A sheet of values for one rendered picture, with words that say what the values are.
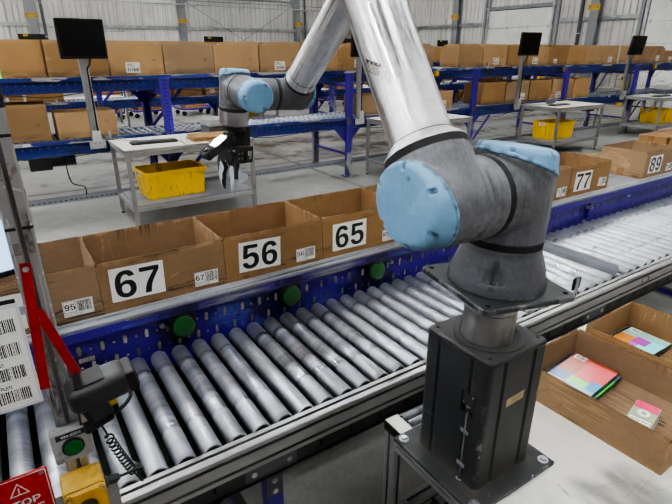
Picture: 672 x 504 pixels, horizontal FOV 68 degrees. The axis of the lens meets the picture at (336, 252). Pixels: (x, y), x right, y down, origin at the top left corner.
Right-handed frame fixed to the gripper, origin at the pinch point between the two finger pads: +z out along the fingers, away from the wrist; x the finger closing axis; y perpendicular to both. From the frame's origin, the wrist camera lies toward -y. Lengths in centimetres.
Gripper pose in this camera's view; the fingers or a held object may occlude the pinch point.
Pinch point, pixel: (227, 187)
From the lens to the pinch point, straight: 167.4
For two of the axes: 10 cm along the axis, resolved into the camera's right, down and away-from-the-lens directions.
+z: -1.0, 9.0, 4.3
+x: -7.0, -3.7, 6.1
